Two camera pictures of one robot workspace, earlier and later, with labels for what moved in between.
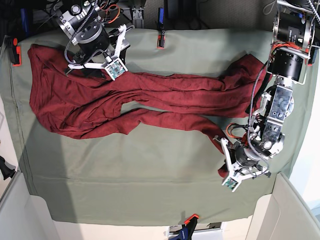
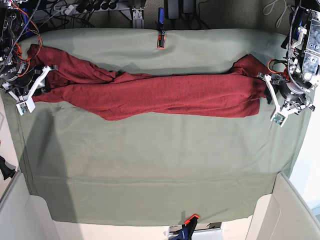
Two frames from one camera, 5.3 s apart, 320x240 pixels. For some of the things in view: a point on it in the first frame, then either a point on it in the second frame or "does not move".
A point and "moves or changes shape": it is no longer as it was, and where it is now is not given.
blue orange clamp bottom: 187,228 does not move
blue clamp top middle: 161,38 does not move
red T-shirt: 78,105 moves or changes shape
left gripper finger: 122,54 to 42,90
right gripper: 231,170 to 281,114
